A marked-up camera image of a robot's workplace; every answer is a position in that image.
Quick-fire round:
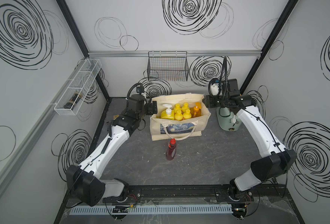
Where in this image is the amber dish soap bottle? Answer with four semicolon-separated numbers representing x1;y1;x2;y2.
190;102;202;118

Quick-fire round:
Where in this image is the white wire wall shelf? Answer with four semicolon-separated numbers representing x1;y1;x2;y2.
54;58;101;116

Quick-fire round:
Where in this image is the red liquid bottle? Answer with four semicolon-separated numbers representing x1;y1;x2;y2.
166;139;177;161

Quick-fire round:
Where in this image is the cream canvas shopping bag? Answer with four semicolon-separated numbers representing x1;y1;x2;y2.
150;93;211;141

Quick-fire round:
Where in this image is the yellow pump soap bottle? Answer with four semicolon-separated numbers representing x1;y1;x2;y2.
160;104;175;120

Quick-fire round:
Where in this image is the grey slotted cable duct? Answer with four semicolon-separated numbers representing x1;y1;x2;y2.
69;204;233;215

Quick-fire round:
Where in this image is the dark bottle in shelf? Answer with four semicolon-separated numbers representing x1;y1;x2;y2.
63;92;82;109

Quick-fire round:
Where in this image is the black wire wall basket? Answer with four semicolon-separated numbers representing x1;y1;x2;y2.
147;51;189;82

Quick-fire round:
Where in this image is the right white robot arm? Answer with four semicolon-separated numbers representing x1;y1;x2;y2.
202;57;297;201

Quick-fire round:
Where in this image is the orange bottle yellow cap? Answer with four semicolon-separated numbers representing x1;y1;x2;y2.
183;109;192;119
181;102;189;113
174;110;184;121
173;104;182;113

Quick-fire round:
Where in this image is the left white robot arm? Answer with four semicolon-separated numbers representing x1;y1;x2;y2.
66;83;157;206

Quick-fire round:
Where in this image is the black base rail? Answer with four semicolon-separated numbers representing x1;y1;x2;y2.
125;184;293;204

